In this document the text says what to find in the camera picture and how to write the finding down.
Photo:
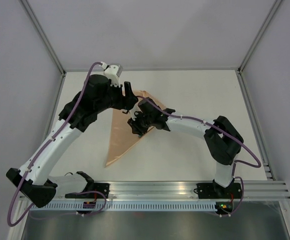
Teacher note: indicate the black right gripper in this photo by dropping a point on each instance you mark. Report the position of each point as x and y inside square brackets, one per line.
[133, 122]

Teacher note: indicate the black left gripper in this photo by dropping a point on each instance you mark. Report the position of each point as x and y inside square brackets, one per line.
[125, 102]

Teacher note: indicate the peach cloth napkin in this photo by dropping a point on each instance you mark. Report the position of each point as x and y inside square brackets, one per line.
[121, 138]

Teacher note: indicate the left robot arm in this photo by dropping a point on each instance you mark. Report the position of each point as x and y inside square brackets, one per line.
[33, 178]

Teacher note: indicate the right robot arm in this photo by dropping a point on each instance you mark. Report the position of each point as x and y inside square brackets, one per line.
[222, 148]

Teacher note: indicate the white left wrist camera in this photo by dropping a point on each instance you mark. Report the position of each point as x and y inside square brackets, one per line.
[112, 72]

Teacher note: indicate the back aluminium frame rail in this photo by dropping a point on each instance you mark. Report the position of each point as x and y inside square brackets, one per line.
[130, 69]

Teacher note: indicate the aluminium frame rail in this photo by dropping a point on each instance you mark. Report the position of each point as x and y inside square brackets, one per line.
[253, 190]
[130, 69]

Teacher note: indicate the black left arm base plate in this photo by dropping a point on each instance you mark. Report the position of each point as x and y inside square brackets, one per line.
[97, 191]

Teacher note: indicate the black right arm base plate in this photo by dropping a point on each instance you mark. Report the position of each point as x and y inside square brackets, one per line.
[211, 190]

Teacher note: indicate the white slotted cable duct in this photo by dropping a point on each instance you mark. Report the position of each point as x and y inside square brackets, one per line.
[137, 206]

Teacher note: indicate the left aluminium corner post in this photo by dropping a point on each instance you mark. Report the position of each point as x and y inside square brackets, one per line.
[42, 35]

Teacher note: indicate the aluminium front frame rail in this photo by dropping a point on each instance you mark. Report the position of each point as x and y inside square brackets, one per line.
[253, 190]

